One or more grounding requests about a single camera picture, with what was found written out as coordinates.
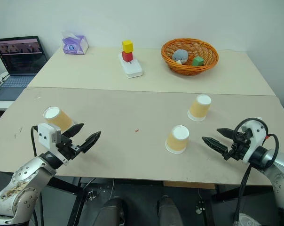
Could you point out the yellow wooden cube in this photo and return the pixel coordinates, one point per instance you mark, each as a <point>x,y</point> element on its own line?
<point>128,46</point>

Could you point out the green wooden cube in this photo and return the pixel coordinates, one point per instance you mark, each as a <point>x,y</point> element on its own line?
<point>198,61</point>

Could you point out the tan paper cup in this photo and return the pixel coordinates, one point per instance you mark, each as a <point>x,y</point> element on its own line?
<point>177,139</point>
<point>200,107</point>
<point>57,118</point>

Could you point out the grey plush toy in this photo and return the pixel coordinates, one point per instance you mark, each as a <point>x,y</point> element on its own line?
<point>180,57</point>

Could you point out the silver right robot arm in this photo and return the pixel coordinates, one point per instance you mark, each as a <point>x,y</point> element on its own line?
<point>273,174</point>

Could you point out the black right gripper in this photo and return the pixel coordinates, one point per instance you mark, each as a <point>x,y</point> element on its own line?
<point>238,146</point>

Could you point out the red wooden cube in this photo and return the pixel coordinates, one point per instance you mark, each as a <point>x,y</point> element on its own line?
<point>127,56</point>

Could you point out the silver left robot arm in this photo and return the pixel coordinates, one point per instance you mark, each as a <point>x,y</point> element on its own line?
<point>22,183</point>

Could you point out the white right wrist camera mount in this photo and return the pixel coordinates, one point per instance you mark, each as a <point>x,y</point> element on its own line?
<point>256,139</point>

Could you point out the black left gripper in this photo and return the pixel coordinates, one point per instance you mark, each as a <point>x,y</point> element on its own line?
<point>67,149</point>

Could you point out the grey laptop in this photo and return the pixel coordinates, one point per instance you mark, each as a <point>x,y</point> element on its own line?
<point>16,63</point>

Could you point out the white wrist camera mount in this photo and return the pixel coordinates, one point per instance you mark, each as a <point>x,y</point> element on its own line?
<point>256,139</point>
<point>46,136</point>

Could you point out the dark rounded robot foot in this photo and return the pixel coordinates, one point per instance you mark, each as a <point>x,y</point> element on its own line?
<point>111,212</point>
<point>169,212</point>

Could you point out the white rectangular box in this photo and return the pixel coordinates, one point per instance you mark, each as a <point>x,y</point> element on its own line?
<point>130,67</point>

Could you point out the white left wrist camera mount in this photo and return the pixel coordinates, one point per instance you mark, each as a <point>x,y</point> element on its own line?
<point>46,136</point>

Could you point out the orange wicker basket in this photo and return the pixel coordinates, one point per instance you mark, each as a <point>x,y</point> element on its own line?
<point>191,67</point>

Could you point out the purple tissue pack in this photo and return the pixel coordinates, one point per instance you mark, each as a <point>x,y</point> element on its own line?
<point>75,43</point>

